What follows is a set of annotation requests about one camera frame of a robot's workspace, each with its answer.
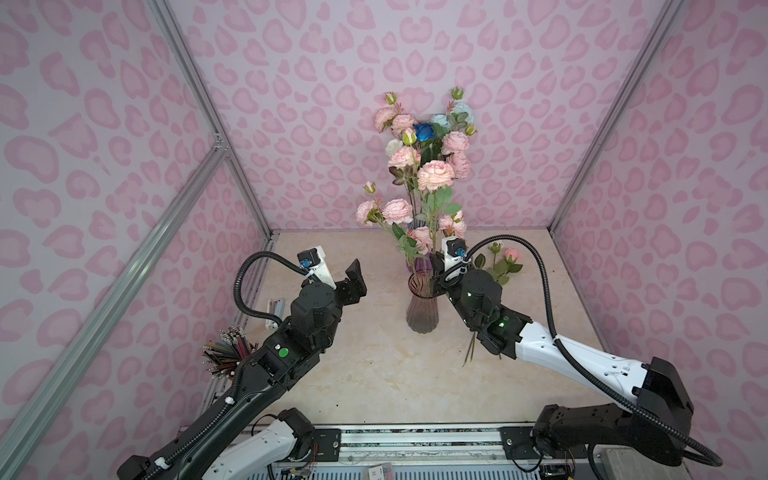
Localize purple gradient glass vase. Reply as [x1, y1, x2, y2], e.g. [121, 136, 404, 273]
[406, 256, 433, 275]

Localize dark red glass vase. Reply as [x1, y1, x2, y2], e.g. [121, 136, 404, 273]
[406, 272, 439, 334]

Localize pink peony stem pile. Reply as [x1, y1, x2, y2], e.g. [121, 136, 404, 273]
[386, 127, 457, 289]

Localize white rose stem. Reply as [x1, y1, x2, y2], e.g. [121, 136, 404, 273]
[385, 139, 404, 157]

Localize pink peony stem with bud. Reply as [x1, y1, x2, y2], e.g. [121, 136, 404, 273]
[441, 131, 471, 179]

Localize light blue rose stem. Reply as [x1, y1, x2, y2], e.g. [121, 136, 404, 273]
[430, 87, 476, 139]

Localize pink peony stem two blooms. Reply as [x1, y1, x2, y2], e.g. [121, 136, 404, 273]
[409, 210, 467, 256]

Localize pink peony stem with leaves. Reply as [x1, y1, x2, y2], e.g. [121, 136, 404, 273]
[356, 182, 422, 273]

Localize large pink peony stem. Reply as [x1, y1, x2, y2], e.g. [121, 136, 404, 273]
[373, 92, 417, 138]

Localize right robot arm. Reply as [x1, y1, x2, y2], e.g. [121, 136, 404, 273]
[430, 254, 693, 467]

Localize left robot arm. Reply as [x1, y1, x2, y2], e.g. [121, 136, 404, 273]
[117, 251, 367, 479]

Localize red pen holder cup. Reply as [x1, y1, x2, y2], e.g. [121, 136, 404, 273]
[202, 326, 257, 378]

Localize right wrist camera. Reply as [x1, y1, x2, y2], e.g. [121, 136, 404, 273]
[442, 236, 467, 281]

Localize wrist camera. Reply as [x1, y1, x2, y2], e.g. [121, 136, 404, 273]
[297, 246, 336, 289]
[442, 236, 467, 281]

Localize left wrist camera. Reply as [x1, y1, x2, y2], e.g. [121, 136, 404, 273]
[297, 246, 336, 289]

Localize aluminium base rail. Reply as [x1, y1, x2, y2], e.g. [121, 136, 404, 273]
[239, 421, 679, 480]

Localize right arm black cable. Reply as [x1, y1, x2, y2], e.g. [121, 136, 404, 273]
[464, 233, 724, 480]

